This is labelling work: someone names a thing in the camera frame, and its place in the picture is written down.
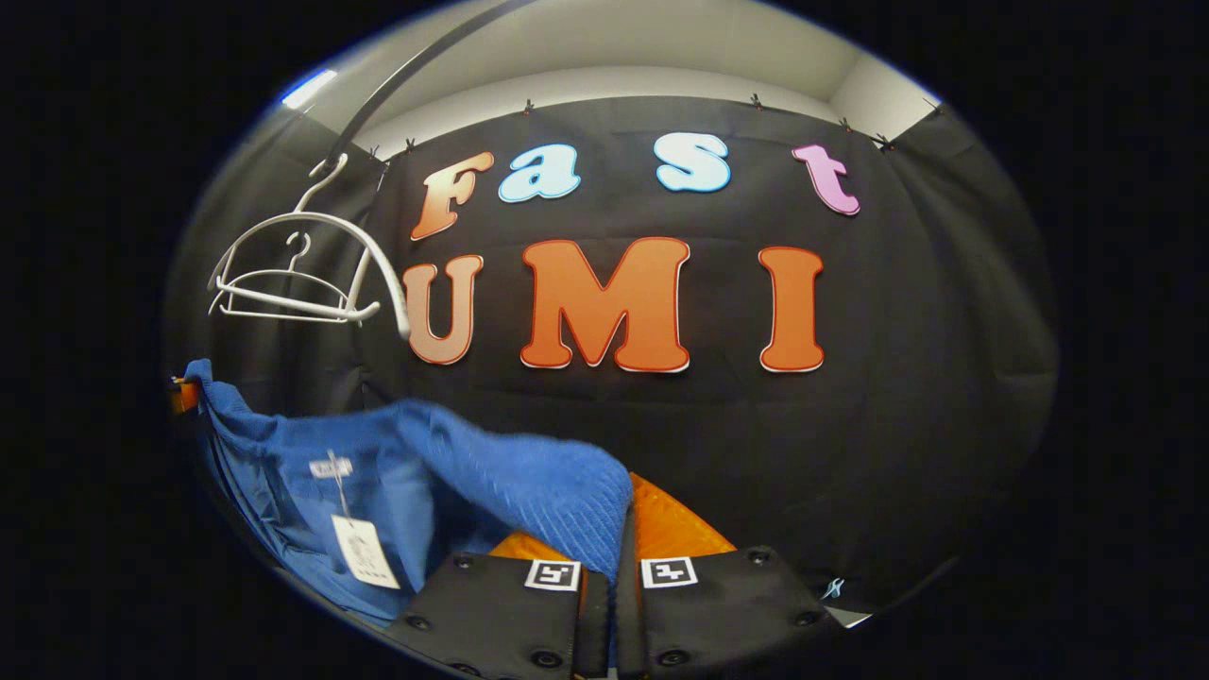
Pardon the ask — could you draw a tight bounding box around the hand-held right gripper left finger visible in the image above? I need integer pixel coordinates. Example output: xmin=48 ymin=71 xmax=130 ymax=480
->
xmin=385 ymin=529 xmax=588 ymax=680

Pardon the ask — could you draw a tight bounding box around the small ceiling light panel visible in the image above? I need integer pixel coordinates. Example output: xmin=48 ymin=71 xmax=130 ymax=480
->
xmin=281 ymin=68 xmax=338 ymax=111

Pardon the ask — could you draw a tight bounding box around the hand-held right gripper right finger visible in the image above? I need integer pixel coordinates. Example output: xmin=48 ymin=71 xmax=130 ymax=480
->
xmin=612 ymin=470 xmax=843 ymax=680

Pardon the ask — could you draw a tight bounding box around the black clothes rail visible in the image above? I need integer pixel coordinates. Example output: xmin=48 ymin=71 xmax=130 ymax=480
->
xmin=326 ymin=0 xmax=532 ymax=168

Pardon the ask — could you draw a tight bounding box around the white clothes hanger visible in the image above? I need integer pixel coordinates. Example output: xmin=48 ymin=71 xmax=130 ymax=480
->
xmin=207 ymin=153 xmax=413 ymax=340
xmin=219 ymin=230 xmax=352 ymax=322

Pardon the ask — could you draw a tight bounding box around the blue corduroy jacket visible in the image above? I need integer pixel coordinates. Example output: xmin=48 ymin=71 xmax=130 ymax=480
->
xmin=183 ymin=358 xmax=635 ymax=631

